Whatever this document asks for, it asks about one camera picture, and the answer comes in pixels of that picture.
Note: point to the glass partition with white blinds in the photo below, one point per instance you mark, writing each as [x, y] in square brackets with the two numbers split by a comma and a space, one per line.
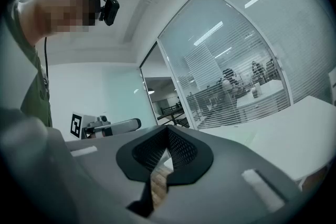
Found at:
[236, 47]

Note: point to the olive green shirt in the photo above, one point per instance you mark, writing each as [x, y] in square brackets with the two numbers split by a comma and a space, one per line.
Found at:
[34, 91]

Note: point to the dark metal railing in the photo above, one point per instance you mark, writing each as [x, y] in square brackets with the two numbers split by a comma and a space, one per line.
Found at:
[172, 112]

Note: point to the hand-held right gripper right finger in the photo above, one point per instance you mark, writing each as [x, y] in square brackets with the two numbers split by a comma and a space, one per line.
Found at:
[223, 191]

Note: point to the black head-mounted camera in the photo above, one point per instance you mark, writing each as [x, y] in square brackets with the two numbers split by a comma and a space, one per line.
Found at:
[111, 10]

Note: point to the round white table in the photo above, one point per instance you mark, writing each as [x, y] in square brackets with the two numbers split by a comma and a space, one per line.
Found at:
[288, 139]

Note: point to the person's head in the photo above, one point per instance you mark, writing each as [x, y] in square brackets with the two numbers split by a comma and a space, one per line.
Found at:
[52, 13]

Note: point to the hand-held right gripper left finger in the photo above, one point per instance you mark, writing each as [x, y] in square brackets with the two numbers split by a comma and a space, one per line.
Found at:
[110, 165]

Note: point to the frosted glass door panel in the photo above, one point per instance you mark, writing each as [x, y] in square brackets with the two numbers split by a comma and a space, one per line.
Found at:
[123, 94]

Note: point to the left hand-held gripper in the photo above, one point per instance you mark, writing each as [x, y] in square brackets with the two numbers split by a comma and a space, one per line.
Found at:
[76, 125]

